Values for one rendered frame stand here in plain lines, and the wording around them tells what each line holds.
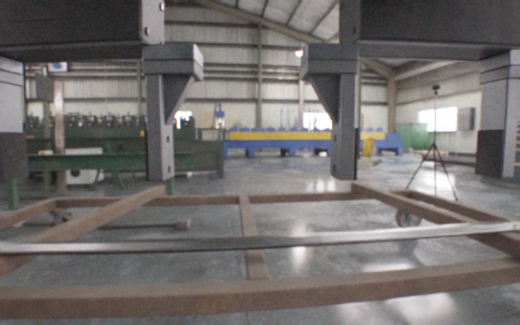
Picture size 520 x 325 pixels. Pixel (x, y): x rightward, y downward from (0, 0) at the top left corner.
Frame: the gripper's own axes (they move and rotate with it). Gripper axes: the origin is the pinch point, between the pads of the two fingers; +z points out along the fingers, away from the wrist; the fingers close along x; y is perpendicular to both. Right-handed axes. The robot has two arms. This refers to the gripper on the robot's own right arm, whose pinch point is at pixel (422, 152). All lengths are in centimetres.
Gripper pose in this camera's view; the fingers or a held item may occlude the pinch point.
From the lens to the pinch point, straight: 25.2
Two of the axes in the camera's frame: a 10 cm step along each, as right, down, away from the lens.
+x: 10.0, 0.0, 0.1
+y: 0.1, 0.9, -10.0
